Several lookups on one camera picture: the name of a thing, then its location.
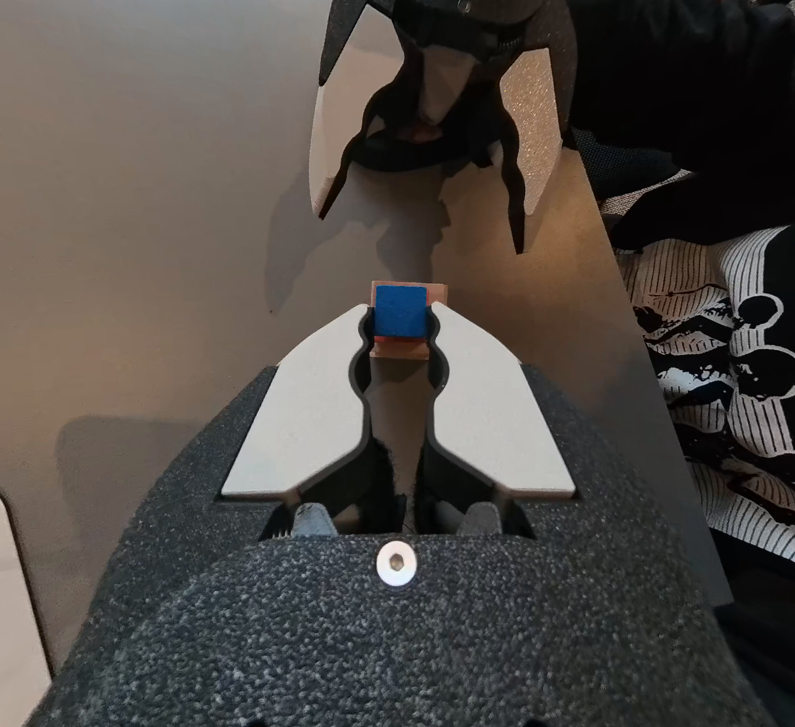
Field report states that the tiny blue cube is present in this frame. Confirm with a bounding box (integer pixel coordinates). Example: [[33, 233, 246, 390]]
[[374, 284, 431, 342]]

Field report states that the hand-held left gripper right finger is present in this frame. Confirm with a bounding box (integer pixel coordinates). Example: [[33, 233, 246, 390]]
[[417, 301, 577, 502]]

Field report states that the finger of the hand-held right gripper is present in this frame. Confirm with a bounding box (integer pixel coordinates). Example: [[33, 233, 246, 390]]
[[491, 44, 566, 255], [307, 1, 405, 221]]

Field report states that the medium wooden cube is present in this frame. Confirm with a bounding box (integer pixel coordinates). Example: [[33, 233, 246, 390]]
[[369, 282, 452, 361]]

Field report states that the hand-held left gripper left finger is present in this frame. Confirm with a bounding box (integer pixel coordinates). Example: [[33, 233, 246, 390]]
[[220, 303, 373, 502]]

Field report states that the white document stand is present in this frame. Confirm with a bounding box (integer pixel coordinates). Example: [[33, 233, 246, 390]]
[[0, 494, 53, 727]]

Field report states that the person's right forearm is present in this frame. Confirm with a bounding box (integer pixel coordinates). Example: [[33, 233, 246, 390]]
[[557, 0, 795, 250]]

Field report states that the person's printed shirt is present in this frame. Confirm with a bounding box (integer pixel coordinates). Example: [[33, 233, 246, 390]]
[[617, 224, 795, 564]]

